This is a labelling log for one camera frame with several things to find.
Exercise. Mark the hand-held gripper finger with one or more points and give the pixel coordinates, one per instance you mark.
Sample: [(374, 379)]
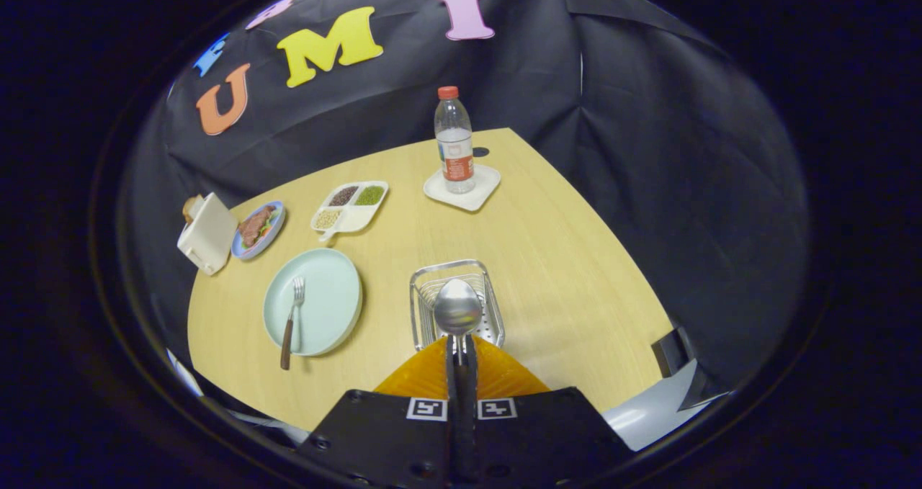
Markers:
[(454, 431), (470, 431)]

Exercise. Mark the metal spoon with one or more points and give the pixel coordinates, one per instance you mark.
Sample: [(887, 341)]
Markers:
[(457, 305)]

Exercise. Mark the clear cutlery basket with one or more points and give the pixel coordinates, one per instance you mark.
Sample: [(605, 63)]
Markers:
[(421, 309)]

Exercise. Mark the light green plate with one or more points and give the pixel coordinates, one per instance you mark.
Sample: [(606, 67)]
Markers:
[(328, 302)]

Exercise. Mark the dark grey chair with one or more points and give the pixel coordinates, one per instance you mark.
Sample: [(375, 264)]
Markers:
[(670, 352)]

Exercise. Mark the white divided dish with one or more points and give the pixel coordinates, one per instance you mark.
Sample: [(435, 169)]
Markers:
[(356, 220)]

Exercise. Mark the white square coaster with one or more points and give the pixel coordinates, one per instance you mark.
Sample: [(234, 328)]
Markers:
[(484, 186)]

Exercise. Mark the pale beans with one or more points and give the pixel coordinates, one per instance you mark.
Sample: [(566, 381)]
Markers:
[(327, 219)]

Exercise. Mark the green beans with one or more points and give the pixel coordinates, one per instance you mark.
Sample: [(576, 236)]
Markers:
[(369, 195)]

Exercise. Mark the dark brown beans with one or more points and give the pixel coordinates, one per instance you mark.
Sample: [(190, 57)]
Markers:
[(344, 195)]

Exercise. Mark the small blue plate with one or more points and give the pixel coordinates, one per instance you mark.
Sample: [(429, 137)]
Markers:
[(268, 243)]

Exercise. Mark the clear bottle with red cap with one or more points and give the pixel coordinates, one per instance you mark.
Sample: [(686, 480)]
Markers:
[(455, 150)]

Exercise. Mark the meat with green salad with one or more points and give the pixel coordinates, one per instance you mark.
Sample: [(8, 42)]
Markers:
[(253, 226)]

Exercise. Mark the black backdrop cloth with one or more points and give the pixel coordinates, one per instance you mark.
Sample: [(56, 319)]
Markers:
[(648, 186)]

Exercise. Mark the white toaster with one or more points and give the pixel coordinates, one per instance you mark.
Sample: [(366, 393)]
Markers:
[(209, 237)]

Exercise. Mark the brown bread slice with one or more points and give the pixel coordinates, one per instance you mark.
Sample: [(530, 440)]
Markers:
[(191, 208)]

